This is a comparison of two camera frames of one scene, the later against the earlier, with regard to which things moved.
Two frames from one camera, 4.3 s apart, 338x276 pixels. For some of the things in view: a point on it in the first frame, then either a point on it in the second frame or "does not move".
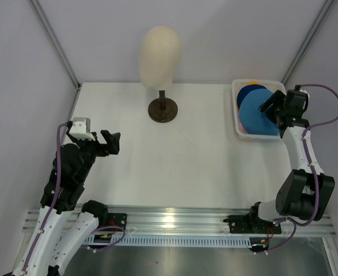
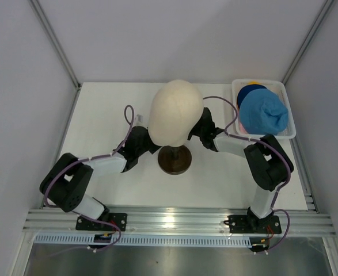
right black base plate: x=251 y=223 does not move
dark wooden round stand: x=162 y=110 → x=174 y=160
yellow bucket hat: x=254 y=82 does not move
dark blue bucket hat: x=246 y=89 does not move
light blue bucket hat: x=253 y=119 does not move
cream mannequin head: x=160 y=55 → x=177 y=106
